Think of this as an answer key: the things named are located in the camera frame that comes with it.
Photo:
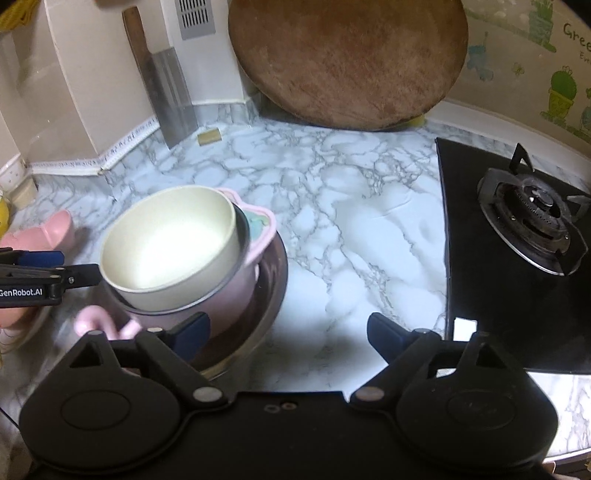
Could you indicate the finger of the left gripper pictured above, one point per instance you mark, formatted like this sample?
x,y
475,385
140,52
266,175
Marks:
x,y
34,259

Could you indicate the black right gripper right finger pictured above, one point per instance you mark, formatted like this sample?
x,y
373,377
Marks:
x,y
405,352

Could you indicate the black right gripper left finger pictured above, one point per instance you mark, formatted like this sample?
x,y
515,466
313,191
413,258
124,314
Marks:
x,y
168,354

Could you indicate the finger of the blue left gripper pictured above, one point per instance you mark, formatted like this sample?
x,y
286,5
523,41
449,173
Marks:
x,y
80,276

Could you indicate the pink bear-shaped plate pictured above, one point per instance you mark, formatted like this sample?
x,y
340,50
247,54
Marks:
x,y
57,233

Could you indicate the large steel basin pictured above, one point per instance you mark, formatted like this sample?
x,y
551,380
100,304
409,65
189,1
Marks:
x,y
231,351

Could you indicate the pink cat-ear bowl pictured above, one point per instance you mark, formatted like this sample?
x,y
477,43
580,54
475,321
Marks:
x,y
255,228

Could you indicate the cream ceramic bowl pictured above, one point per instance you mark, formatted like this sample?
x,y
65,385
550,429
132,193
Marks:
x,y
171,249

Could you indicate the large white floral plate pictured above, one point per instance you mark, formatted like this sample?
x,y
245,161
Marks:
x,y
18,325

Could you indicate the pink spoon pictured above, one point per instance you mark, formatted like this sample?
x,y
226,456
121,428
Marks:
x,y
94,317

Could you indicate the yellow enamel bowl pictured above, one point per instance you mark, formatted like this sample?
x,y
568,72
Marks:
x,y
4,216

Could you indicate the white dotted bowl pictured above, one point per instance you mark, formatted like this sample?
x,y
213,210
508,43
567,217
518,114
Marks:
x,y
13,173

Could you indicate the black gas stove top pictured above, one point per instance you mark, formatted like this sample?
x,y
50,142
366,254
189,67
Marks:
x,y
543,320

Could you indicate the left gas burner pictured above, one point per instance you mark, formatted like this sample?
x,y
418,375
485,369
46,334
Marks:
x,y
532,218

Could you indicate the small tan block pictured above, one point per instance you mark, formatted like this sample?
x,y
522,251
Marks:
x,y
209,137

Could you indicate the cleaver knife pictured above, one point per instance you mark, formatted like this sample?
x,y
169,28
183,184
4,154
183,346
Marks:
x,y
163,81

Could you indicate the round wooden cutting board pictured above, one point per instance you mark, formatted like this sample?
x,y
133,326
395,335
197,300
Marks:
x,y
357,65

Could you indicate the grey wall vent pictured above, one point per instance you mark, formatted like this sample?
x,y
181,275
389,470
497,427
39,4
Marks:
x,y
195,18

